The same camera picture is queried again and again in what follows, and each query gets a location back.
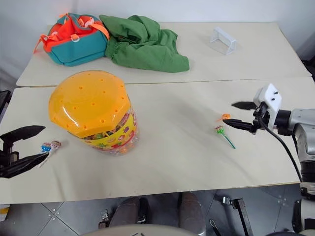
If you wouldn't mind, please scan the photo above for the grey rounded robot chest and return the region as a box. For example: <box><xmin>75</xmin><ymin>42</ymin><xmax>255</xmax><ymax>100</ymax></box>
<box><xmin>97</xmin><ymin>223</ymin><xmax>205</xmax><ymax>236</ymax></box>

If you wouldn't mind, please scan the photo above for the clear plastic lollipop jar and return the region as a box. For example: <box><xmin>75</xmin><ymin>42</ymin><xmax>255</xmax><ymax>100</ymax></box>
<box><xmin>68</xmin><ymin>108</ymin><xmax>141</xmax><ymax>157</ymax></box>

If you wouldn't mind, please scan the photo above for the green cloth garment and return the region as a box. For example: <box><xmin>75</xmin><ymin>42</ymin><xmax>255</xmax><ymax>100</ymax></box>
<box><xmin>98</xmin><ymin>14</ymin><xmax>190</xmax><ymax>74</ymax></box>

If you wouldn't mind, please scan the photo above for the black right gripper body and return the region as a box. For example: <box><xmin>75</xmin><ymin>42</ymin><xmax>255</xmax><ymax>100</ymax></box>
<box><xmin>252</xmin><ymin>101</ymin><xmax>269</xmax><ymax>135</ymax></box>

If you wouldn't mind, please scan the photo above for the black table leg with caster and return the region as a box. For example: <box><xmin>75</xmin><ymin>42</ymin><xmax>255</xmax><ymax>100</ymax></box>
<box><xmin>222</xmin><ymin>196</ymin><xmax>254</xmax><ymax>236</ymax></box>

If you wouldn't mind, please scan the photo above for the teal and orange backpack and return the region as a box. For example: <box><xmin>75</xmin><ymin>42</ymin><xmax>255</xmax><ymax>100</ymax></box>
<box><xmin>32</xmin><ymin>12</ymin><xmax>110</xmax><ymax>67</ymax></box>

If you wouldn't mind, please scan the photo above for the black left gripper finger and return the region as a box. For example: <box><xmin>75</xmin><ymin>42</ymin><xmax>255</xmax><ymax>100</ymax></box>
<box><xmin>0</xmin><ymin>152</ymin><xmax>50</xmax><ymax>179</ymax></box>
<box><xmin>0</xmin><ymin>125</ymin><xmax>46</xmax><ymax>148</ymax></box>

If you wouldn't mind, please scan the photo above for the red white wrapped lollipop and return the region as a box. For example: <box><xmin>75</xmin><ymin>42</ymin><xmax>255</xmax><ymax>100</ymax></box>
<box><xmin>38</xmin><ymin>140</ymin><xmax>63</xmax><ymax>169</ymax></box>

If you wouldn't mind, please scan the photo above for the green wrapped lollipop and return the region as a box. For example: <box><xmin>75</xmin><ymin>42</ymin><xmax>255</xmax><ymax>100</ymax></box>
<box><xmin>213</xmin><ymin>125</ymin><xmax>237</xmax><ymax>150</ymax></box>

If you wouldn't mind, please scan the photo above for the white robot torso side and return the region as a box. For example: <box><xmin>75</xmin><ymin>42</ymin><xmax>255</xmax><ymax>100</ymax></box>
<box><xmin>291</xmin><ymin>196</ymin><xmax>315</xmax><ymax>234</ymax></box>

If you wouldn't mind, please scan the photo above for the yellow object under table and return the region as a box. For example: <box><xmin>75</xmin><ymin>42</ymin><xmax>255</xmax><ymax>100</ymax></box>
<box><xmin>0</xmin><ymin>204</ymin><xmax>10</xmax><ymax>222</ymax></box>

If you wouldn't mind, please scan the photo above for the white clear plastic stand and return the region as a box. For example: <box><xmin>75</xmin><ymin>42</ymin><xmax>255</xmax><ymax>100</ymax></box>
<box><xmin>209</xmin><ymin>27</ymin><xmax>238</xmax><ymax>56</ymax></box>

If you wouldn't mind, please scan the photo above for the dark rounded shape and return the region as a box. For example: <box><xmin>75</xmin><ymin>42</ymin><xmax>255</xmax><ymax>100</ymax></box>
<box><xmin>178</xmin><ymin>191</ymin><xmax>207</xmax><ymax>236</ymax></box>
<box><xmin>109</xmin><ymin>196</ymin><xmax>149</xmax><ymax>228</ymax></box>

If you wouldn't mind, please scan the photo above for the orange-yellow perforated jar lid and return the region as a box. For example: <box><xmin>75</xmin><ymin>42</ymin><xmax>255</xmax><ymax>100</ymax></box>
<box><xmin>48</xmin><ymin>70</ymin><xmax>131</xmax><ymax>139</ymax></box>

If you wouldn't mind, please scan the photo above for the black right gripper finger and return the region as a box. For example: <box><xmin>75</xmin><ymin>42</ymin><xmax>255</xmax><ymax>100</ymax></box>
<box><xmin>231</xmin><ymin>100</ymin><xmax>257</xmax><ymax>111</ymax></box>
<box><xmin>224</xmin><ymin>118</ymin><xmax>255</xmax><ymax>132</ymax></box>

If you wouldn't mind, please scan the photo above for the dark object at wall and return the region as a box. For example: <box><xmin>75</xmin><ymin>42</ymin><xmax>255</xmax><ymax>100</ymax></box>
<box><xmin>304</xmin><ymin>53</ymin><xmax>315</xmax><ymax>82</ymax></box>

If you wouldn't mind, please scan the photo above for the orange wrapped lollipop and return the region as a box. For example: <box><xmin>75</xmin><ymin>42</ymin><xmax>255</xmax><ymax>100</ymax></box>
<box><xmin>216</xmin><ymin>113</ymin><xmax>231</xmax><ymax>123</ymax></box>

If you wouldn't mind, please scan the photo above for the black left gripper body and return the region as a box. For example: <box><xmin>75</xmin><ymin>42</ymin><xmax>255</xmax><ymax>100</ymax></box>
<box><xmin>0</xmin><ymin>141</ymin><xmax>20</xmax><ymax>171</ymax></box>

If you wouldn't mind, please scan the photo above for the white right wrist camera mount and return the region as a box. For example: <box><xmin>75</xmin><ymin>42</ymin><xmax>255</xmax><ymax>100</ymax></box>
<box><xmin>253</xmin><ymin>83</ymin><xmax>283</xmax><ymax>130</ymax></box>

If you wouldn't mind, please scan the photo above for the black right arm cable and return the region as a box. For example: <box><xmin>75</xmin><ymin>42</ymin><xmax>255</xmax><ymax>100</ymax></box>
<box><xmin>258</xmin><ymin>119</ymin><xmax>303</xmax><ymax>183</ymax></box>

